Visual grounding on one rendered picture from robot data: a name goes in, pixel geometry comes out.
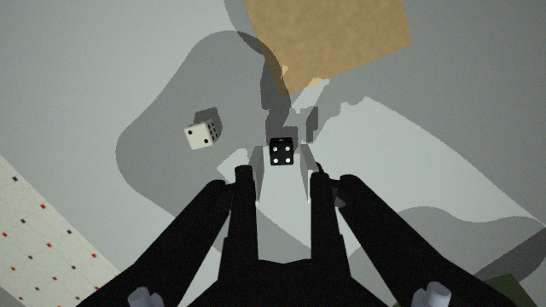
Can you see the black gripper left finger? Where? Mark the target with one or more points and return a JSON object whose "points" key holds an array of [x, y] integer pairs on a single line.
{"points": [[162, 274]]}

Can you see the tan mat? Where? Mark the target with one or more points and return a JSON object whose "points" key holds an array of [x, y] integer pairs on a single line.
{"points": [[307, 41]]}

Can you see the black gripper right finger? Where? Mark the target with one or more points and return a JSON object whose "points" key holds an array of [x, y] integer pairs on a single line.
{"points": [[416, 274]]}

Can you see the white die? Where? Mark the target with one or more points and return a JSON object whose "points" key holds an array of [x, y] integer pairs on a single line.
{"points": [[201, 134]]}

